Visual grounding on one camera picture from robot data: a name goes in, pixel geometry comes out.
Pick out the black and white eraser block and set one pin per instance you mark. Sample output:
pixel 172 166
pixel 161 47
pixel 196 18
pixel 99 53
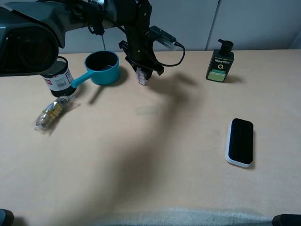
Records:
pixel 239 143

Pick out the clear pill bottle silver cap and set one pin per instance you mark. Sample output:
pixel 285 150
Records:
pixel 140 74

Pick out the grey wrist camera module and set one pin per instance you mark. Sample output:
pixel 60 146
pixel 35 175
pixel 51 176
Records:
pixel 162 37

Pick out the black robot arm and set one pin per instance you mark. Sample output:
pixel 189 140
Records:
pixel 32 32

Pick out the black base left corner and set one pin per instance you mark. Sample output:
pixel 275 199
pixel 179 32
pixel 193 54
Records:
pixel 6 217

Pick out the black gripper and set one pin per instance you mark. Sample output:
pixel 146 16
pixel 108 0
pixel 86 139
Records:
pixel 135 15

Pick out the dark green pump bottle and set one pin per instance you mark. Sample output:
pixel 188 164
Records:
pixel 221 62

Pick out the teal saucepan with handle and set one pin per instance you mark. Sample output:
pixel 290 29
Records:
pixel 102 69

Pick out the clear wrapped snack package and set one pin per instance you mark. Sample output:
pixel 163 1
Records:
pixel 51 115

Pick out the black base corner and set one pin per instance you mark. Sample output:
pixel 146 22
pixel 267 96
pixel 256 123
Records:
pixel 287 220
pixel 6 217

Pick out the black base right corner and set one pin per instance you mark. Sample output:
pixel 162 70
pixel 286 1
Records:
pixel 287 220

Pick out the black mesh pen holder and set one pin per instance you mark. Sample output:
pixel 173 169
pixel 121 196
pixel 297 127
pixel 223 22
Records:
pixel 58 78

